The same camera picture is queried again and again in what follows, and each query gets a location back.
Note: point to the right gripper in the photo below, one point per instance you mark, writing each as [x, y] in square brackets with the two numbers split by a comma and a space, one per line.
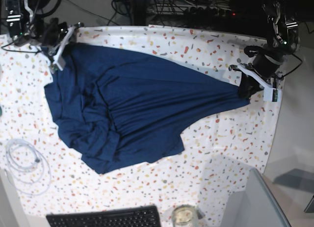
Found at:
[48, 34]

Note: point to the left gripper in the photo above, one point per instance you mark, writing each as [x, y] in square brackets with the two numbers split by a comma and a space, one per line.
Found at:
[267, 60]

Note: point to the blue t-shirt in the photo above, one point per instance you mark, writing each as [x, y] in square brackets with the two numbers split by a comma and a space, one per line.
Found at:
[118, 108]

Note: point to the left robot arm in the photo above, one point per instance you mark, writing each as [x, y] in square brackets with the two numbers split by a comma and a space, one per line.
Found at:
[282, 38]

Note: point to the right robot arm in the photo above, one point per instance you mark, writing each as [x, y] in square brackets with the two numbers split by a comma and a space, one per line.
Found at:
[26, 26]

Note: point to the black power strip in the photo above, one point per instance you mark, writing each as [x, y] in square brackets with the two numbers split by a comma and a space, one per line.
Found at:
[170, 8]

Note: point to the grey monitor edge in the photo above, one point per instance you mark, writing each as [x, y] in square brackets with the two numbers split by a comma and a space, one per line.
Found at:
[254, 207]

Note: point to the glass jar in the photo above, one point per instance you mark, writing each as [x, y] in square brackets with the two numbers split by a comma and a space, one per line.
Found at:
[185, 216]

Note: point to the black keyboard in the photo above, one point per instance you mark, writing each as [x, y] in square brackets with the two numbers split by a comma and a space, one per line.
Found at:
[147, 216]

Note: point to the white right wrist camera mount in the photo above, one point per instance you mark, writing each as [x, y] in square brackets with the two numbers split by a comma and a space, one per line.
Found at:
[57, 61]

